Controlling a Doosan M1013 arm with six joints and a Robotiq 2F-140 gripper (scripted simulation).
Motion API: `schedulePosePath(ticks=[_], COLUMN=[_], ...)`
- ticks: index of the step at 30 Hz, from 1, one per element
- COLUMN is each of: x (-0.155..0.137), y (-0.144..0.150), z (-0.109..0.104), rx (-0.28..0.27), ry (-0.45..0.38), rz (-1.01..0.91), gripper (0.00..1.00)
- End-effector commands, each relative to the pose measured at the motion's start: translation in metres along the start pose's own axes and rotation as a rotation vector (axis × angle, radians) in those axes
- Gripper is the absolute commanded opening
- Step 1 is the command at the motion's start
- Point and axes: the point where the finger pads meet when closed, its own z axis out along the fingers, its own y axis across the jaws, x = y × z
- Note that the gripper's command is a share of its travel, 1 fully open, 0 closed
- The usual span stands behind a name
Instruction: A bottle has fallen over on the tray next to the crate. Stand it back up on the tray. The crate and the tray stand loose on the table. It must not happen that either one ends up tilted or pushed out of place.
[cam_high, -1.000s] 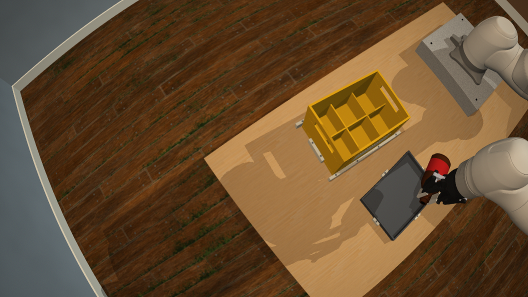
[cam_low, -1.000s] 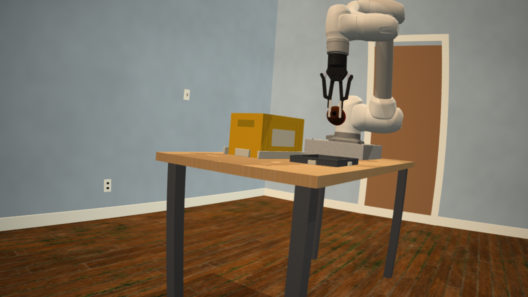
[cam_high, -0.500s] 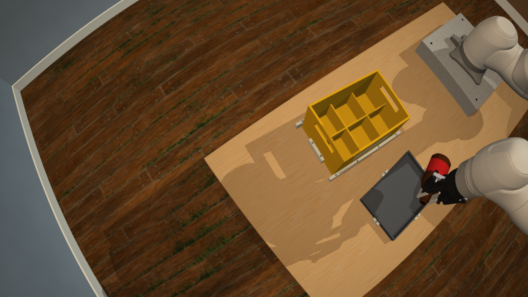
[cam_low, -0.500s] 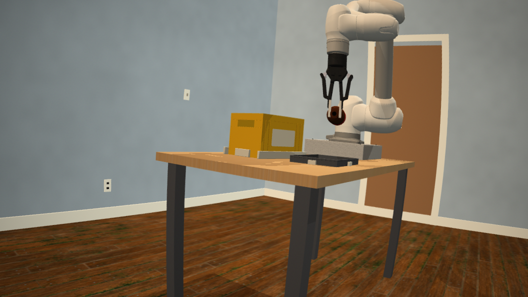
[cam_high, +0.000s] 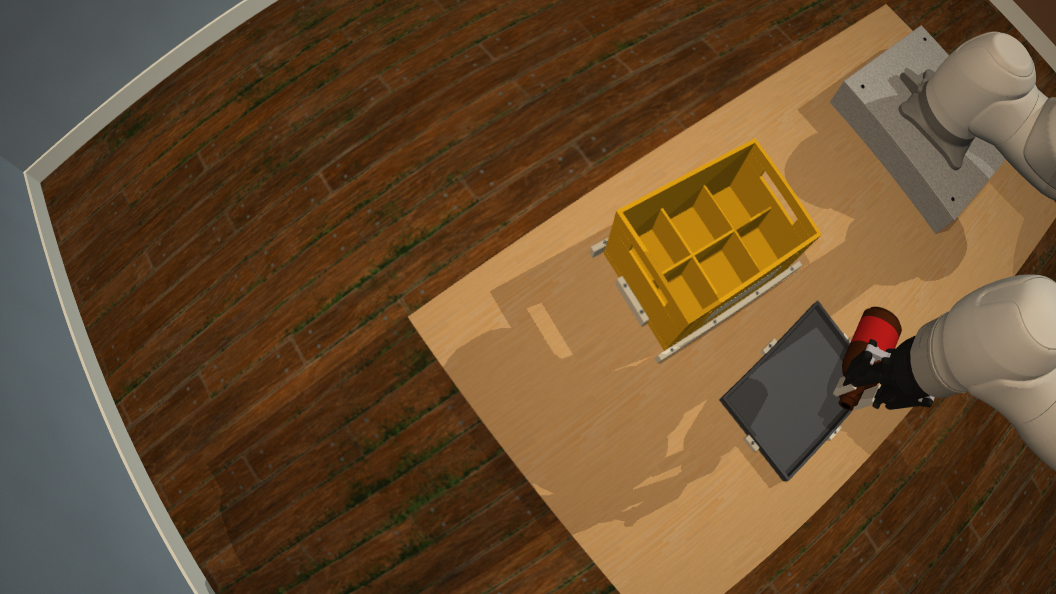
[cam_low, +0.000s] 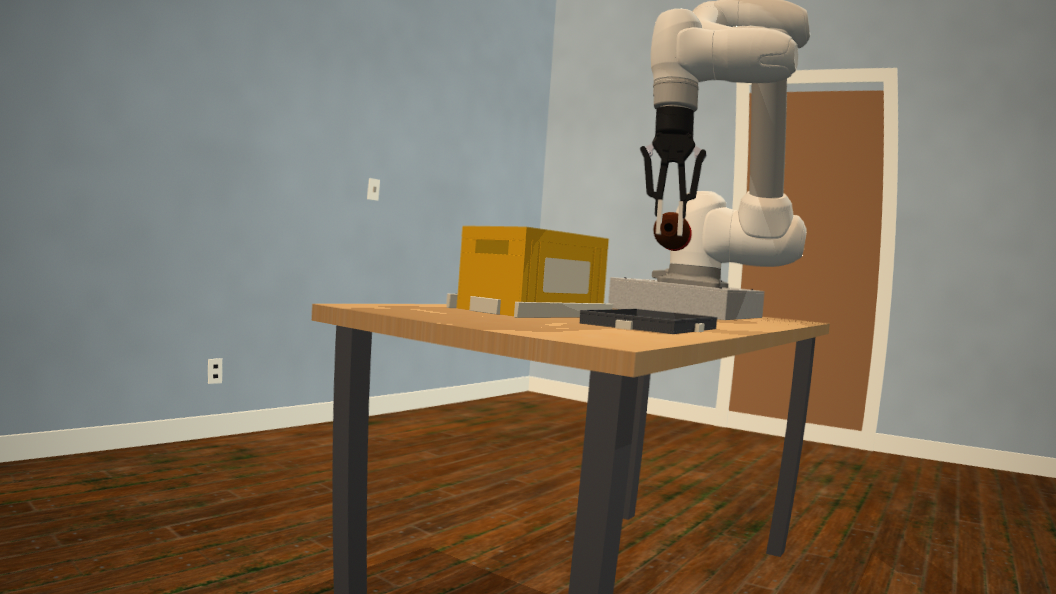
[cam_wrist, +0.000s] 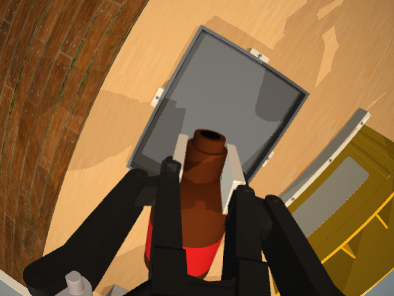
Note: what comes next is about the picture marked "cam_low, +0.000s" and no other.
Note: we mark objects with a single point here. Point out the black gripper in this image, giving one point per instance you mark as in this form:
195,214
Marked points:
674,143

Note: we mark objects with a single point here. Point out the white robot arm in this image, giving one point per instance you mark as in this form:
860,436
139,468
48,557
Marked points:
764,232

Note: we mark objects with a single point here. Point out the yellow divided crate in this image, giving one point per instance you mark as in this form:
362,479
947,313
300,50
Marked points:
539,266

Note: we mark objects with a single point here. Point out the brown bottle with red label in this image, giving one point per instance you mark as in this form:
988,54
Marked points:
669,228

